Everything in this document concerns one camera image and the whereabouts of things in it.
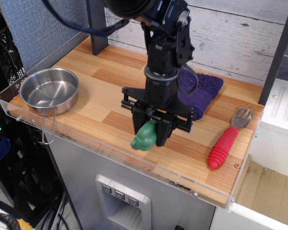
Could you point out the stainless steel pot with handle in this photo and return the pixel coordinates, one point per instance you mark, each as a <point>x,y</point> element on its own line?
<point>50,92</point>

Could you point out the purple folded towel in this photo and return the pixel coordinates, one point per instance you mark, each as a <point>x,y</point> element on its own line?
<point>207,89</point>

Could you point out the dark grey left post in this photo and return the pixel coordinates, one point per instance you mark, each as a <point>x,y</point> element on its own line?
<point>96,20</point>

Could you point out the fork with red handle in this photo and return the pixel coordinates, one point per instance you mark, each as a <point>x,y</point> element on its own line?
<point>222,147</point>

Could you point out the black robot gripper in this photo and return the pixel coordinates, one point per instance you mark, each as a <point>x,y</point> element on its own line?
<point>159,101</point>

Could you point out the yellow and black object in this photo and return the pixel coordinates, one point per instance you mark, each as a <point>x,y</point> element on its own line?
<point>10,222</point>

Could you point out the green toy avocado half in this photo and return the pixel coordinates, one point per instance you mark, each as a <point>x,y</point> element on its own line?
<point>146,137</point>

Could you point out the dark grey right post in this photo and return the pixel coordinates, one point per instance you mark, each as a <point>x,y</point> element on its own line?
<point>272,74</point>

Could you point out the dark grey post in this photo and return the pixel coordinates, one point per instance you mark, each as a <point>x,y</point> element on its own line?
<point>272,74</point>
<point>96,20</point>

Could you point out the white toy sink unit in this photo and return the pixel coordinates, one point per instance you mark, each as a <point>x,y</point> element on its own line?
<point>262,202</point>

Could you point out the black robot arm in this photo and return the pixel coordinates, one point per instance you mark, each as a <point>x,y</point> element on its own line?
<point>166,26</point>

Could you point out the stainless steel toy fridge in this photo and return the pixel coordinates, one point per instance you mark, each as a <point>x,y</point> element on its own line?
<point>108,192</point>

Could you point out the clear acrylic table edge guard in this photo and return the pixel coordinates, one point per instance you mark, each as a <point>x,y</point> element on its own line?
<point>97,124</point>

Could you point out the black storage crate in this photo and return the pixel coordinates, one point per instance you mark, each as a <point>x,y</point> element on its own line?
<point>11,67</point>

